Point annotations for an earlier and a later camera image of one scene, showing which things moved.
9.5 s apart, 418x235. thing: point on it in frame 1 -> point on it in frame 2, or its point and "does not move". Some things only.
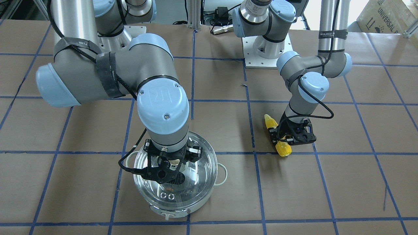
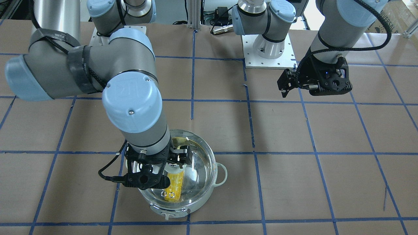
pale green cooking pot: (168, 201) does not move
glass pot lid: (200, 179) does not move
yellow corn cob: (283, 149) -> (172, 193)
